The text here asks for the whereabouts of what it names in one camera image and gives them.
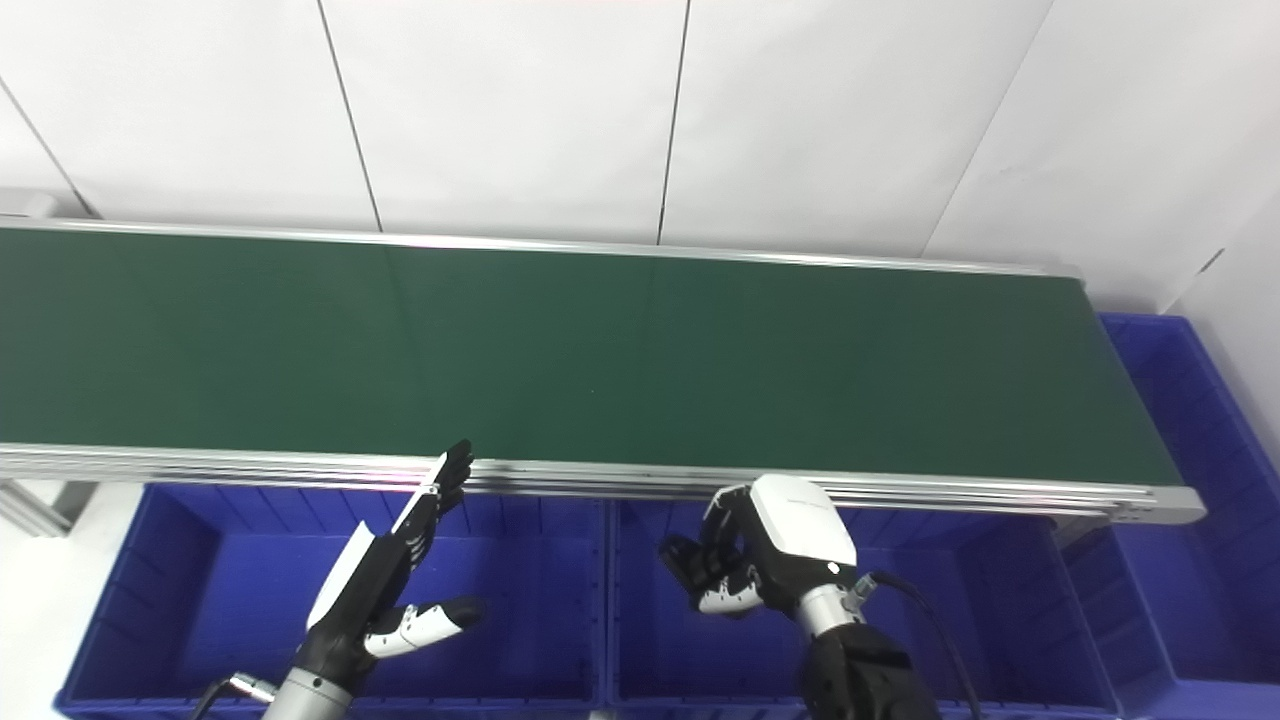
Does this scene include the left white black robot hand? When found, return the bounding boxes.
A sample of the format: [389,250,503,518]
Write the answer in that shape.
[295,440,486,691]

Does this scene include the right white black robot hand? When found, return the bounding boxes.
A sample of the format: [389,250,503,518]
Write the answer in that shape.
[658,475,861,621]

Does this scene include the blue plastic bin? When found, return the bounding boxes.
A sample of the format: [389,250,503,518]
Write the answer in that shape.
[605,497,1121,720]
[1060,313,1280,720]
[55,483,611,720]

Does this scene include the green conveyor belt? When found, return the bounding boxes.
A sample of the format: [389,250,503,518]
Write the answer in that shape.
[0,217,1207,526]

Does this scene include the aluminium conveyor leg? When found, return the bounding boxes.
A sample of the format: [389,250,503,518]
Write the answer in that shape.
[0,480,96,538]

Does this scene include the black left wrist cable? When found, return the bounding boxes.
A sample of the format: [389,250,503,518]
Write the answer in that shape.
[190,672,278,720]

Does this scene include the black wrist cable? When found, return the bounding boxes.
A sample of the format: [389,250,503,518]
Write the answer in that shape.
[190,672,278,720]
[850,572,986,720]

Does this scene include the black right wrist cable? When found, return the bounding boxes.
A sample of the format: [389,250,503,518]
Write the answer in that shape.
[850,572,986,720]

